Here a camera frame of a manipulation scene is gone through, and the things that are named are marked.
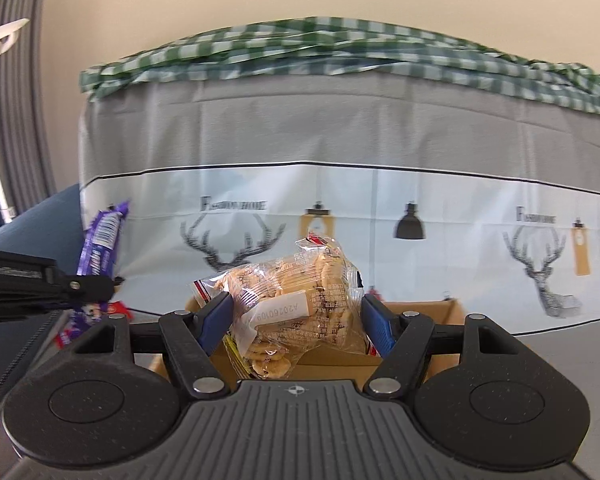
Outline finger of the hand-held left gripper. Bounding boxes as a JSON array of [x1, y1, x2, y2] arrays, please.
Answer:
[[44, 268, 116, 309]]

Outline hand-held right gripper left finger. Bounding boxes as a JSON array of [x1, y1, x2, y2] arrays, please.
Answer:
[[79, 290, 236, 402]]

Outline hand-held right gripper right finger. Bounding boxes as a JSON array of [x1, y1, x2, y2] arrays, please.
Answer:
[[360, 294, 519, 402]]

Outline brown cardboard box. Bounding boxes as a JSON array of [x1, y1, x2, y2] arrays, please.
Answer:
[[147, 296, 470, 395]]

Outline purple snack packet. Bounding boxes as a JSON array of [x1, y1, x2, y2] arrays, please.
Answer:
[[74, 200, 131, 332]]

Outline clear biscuit packet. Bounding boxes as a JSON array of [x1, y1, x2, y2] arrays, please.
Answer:
[[192, 230, 384, 382]]

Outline grey curtain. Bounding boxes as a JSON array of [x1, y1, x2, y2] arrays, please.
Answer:
[[0, 0, 57, 242]]

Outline grey deer printed cloth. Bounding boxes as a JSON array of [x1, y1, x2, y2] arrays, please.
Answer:
[[77, 67, 600, 480]]

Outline green checked cloth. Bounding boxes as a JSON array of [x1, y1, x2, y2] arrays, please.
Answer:
[[79, 16, 600, 120]]

